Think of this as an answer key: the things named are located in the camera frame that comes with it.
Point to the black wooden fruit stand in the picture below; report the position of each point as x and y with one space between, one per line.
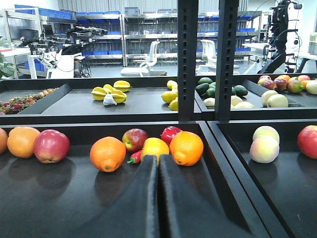
73 166

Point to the dark red apple in pile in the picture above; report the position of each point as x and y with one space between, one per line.
134 139

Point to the orange left of pile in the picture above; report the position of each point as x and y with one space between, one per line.
107 154

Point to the yellow apple in pile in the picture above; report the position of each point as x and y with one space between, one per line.
154 146

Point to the pale peach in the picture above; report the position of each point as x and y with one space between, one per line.
266 130
262 154

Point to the orange far left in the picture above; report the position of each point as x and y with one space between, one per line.
3 140

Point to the pale peach rear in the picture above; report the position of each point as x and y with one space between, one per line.
266 130

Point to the orange of pile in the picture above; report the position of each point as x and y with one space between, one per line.
186 148
107 154

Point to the red apple back middle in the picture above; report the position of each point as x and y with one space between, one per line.
307 141

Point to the red apple beside oranges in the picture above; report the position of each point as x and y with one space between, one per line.
51 146

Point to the small red chili pepper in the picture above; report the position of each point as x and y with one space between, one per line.
135 158

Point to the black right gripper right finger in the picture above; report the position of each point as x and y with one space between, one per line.
189 215

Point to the white garlic bulb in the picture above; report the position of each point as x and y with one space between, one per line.
109 100

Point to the pale peach front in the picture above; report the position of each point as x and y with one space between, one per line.
262 154

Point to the orange next to apple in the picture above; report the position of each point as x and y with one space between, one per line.
21 141

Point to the red bell pepper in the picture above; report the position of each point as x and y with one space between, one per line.
169 133

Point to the orange right of pile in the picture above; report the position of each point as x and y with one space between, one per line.
186 148

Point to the cherry tomato vine pile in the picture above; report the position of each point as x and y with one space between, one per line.
18 104

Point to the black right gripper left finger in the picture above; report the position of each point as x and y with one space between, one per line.
134 214

